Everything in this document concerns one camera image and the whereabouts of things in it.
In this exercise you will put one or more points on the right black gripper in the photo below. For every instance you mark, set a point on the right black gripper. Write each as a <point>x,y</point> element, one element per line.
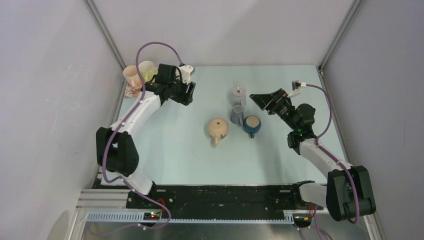
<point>263,100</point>

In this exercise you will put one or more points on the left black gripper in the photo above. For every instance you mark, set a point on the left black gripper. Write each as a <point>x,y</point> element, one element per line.
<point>182,99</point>

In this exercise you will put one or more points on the yellow ceramic mug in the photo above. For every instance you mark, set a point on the yellow ceramic mug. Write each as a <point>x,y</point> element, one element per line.
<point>147,70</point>

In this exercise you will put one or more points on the pink ceramic mug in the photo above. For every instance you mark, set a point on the pink ceramic mug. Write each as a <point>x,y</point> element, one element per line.
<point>131,75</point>

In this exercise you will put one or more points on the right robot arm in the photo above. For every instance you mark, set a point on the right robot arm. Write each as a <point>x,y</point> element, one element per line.
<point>348,193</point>

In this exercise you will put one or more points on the grey mug far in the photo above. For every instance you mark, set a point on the grey mug far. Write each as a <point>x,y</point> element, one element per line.
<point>238,96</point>

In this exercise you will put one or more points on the grey mug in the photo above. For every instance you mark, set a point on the grey mug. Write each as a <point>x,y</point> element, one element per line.
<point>238,96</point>
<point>237,115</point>

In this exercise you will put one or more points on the blue ceramic mug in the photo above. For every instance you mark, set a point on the blue ceramic mug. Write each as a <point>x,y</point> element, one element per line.
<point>251,125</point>

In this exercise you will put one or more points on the grey mug near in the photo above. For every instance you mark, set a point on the grey mug near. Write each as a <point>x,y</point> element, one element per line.
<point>237,115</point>

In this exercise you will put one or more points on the beige ceramic mug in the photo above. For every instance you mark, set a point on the beige ceramic mug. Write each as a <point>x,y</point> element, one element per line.
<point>217,129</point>

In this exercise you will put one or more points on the floral placemat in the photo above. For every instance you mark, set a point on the floral placemat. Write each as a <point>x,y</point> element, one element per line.
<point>132,92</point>

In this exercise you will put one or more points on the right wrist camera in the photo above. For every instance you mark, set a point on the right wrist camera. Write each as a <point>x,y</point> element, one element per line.
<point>296,88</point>

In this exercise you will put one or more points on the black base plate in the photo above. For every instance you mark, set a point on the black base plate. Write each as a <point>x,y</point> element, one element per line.
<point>231,201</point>

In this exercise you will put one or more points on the grey cable duct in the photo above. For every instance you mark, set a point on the grey cable duct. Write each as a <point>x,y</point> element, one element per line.
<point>145,217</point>

